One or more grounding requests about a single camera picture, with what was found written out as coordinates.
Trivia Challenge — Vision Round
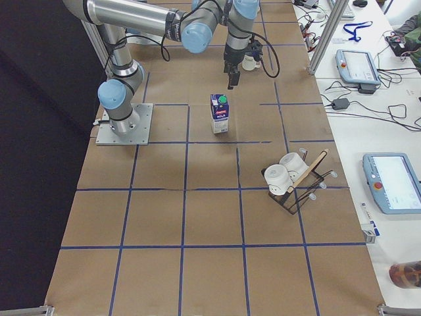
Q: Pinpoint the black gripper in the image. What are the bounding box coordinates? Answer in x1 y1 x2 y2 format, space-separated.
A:
224 45 250 90

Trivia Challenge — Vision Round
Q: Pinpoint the blue white milk carton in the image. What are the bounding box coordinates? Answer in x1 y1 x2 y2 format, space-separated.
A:
210 94 230 134

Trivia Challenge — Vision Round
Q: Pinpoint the white mug grey inside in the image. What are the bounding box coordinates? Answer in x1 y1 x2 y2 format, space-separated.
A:
241 55 261 71

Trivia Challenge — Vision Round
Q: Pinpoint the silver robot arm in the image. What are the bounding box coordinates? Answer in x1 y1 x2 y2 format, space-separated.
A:
182 1 259 90
64 1 222 144

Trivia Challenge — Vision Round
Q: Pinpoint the white cup on rack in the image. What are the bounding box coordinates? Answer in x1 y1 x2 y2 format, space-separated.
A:
264 164 293 196
279 152 309 182

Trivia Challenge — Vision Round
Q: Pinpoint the black power adapter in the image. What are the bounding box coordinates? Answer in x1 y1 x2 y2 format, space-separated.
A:
331 97 350 111

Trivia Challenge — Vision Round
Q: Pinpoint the wooden stick on rack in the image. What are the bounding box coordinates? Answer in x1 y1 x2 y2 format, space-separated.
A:
287 149 329 194

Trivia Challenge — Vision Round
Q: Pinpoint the teach pendant far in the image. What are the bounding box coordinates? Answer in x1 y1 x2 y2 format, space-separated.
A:
335 49 381 86

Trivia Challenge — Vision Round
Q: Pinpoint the teach pendant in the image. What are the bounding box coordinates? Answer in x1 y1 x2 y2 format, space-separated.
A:
335 49 381 86
362 152 420 215

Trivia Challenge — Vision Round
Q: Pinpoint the brown paper table cover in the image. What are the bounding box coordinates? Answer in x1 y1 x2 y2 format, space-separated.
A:
45 1 383 315

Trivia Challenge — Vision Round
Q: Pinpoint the teach pendant near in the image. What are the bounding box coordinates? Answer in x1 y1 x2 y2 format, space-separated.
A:
362 152 420 215

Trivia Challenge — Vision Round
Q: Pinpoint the small blue white box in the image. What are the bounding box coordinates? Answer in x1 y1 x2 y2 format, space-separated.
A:
360 203 380 244

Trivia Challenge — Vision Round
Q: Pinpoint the brown patterned jar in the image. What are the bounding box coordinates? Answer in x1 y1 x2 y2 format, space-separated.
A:
389 261 420 289

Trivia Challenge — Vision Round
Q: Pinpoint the black wire cup rack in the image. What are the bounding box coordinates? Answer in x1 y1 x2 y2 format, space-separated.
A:
261 148 337 215

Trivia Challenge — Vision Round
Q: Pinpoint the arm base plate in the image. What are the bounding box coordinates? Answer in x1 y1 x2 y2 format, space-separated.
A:
95 103 153 145

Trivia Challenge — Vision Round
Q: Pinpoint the aluminium frame post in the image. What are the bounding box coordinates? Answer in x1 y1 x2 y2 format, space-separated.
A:
307 0 348 75

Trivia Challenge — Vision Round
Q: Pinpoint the blue lanyard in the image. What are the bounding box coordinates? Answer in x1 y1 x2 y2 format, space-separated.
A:
343 20 374 43

